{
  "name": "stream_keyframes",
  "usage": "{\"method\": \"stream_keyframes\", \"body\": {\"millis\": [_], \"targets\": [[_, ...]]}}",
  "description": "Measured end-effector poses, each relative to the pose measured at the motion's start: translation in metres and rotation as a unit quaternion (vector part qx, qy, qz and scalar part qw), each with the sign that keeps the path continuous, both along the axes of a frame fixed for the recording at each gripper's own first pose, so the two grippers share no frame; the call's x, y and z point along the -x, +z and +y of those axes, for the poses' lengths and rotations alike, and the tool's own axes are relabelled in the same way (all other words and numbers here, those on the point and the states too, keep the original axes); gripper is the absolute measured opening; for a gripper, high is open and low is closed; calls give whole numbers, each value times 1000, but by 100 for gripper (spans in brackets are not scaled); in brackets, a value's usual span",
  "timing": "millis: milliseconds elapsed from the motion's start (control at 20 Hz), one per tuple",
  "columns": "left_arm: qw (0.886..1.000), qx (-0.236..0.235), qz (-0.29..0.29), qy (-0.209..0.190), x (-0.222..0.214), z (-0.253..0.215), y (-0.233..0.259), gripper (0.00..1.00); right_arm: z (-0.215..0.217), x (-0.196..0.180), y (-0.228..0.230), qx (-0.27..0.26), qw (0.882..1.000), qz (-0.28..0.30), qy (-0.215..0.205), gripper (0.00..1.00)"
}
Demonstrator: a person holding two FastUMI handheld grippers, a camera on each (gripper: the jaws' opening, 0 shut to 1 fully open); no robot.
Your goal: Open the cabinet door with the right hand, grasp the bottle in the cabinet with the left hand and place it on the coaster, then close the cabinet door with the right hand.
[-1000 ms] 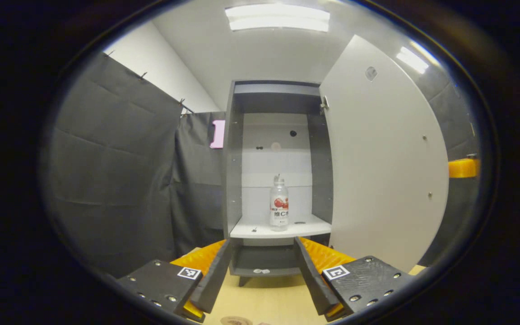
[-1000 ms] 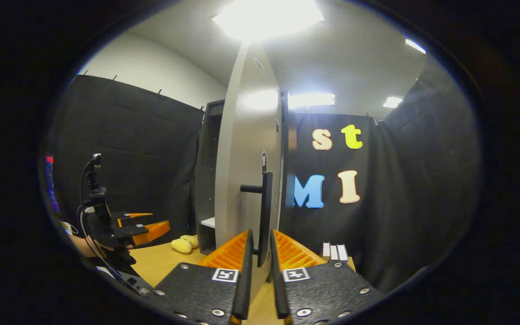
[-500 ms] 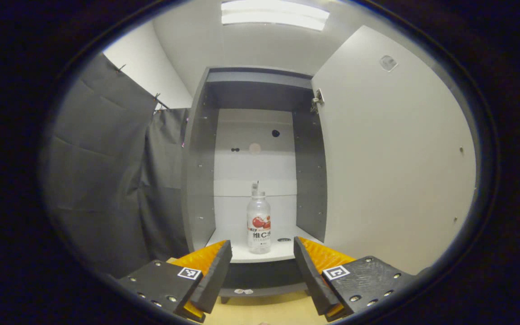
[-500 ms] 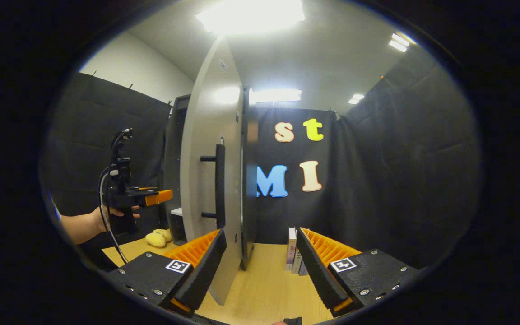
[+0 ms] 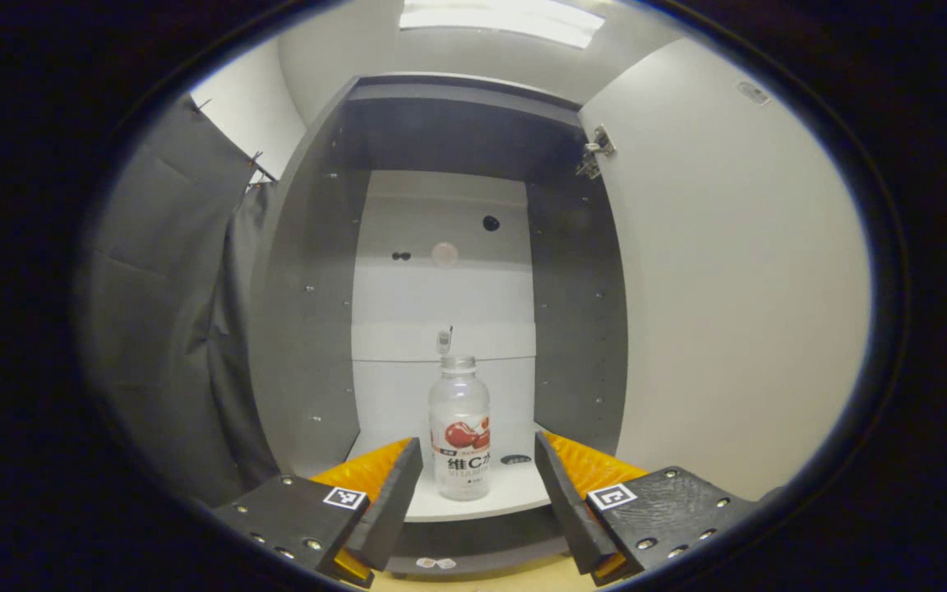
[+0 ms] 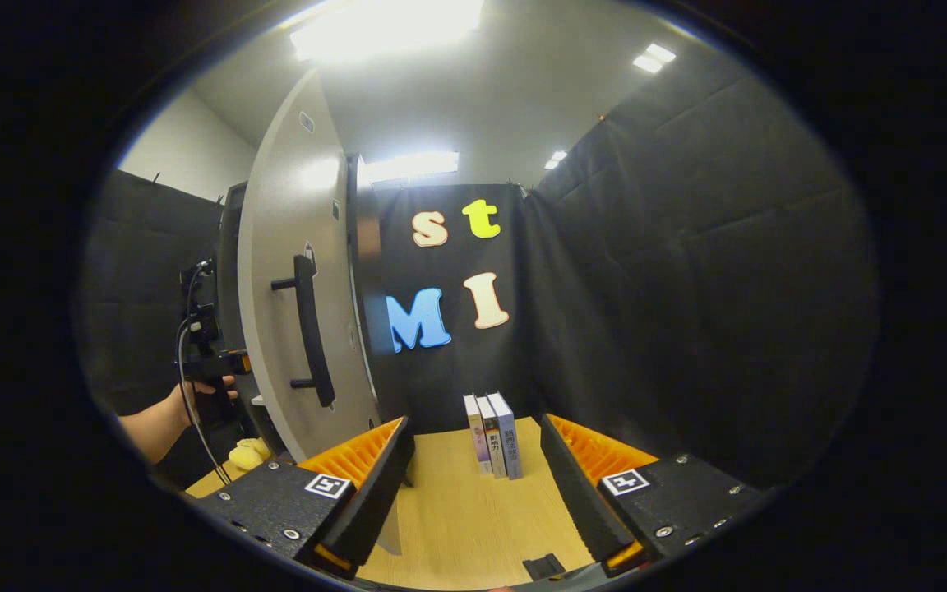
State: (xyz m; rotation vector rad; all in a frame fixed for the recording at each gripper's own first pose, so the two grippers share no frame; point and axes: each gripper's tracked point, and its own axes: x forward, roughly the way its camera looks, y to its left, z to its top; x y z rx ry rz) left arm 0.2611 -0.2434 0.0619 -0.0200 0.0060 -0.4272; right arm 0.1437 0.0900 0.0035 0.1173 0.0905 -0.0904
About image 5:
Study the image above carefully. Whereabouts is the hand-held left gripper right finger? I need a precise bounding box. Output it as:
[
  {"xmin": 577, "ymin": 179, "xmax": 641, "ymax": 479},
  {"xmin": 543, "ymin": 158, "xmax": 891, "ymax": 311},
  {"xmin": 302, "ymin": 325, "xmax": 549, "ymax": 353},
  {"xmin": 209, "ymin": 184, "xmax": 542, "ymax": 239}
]
[{"xmin": 534, "ymin": 429, "xmax": 758, "ymax": 586}]

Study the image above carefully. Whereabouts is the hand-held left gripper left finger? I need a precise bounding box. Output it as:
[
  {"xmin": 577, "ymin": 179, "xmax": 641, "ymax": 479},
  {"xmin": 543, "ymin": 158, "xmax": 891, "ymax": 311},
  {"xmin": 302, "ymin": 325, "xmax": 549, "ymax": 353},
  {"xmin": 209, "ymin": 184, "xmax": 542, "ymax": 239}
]
[{"xmin": 212, "ymin": 436, "xmax": 423, "ymax": 586}]

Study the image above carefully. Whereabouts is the clear plastic bottle red label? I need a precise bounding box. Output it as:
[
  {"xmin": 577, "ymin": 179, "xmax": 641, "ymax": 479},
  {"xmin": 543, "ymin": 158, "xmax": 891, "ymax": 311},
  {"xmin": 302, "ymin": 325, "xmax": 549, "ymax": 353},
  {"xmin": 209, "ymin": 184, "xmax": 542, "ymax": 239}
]
[{"xmin": 429, "ymin": 354, "xmax": 492, "ymax": 502}]

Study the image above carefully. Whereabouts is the grey cabinet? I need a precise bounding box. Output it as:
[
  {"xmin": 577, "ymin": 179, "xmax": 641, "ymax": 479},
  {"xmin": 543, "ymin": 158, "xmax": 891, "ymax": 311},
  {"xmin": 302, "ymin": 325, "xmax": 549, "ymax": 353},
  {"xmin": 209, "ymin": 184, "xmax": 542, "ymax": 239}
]
[{"xmin": 247, "ymin": 72, "xmax": 631, "ymax": 576}]

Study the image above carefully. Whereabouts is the white cabinet door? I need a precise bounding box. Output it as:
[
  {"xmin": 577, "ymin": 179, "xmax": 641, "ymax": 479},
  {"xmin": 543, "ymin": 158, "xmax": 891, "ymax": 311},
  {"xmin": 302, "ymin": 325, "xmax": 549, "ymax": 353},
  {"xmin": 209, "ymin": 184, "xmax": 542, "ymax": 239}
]
[{"xmin": 579, "ymin": 37, "xmax": 873, "ymax": 502}]

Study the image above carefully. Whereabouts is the white cabinet shelf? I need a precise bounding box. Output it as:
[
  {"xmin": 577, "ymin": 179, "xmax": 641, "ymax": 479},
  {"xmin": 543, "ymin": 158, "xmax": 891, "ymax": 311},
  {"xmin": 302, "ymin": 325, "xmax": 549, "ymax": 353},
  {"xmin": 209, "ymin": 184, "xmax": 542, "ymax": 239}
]
[{"xmin": 346, "ymin": 423, "xmax": 552, "ymax": 523}]

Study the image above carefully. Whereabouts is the metal cabinet door hinge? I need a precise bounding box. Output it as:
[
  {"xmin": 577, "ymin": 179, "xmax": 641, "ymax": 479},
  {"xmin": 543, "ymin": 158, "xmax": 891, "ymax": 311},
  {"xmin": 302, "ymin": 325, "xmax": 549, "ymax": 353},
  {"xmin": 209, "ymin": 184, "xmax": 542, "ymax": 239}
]
[{"xmin": 576, "ymin": 125, "xmax": 617, "ymax": 180}]

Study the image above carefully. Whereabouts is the black backdrop cloth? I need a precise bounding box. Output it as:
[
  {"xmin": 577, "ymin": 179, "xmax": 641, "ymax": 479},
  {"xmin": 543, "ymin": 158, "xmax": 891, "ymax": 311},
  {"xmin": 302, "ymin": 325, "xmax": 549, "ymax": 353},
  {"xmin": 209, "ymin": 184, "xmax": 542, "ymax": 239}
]
[{"xmin": 79, "ymin": 95, "xmax": 281, "ymax": 506}]

